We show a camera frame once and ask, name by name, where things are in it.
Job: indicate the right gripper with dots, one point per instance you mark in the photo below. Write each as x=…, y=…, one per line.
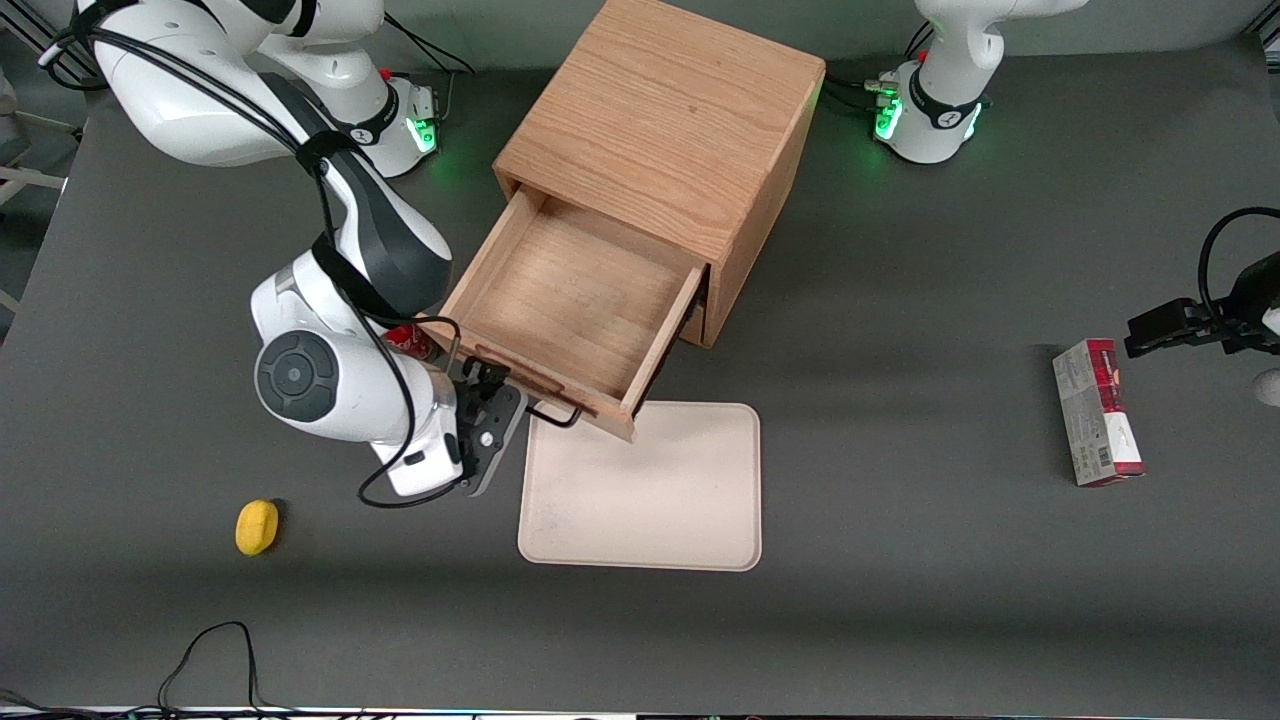
x=468, y=381

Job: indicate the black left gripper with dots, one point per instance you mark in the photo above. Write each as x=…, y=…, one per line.
x=1252, y=296

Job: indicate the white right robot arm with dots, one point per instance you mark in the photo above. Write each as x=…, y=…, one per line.
x=200, y=110

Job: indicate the wooden drawer cabinet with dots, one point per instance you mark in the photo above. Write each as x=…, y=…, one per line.
x=670, y=110

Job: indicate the red soda can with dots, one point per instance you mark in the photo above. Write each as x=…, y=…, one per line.
x=408, y=340

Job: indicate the red plaid cardboard box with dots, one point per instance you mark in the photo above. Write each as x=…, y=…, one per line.
x=1095, y=410

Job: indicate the cream plastic tray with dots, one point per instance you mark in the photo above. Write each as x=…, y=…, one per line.
x=640, y=490

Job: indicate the yellow lemon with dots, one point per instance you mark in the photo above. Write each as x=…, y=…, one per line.
x=256, y=527

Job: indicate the white metal stand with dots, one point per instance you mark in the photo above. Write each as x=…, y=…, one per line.
x=30, y=178

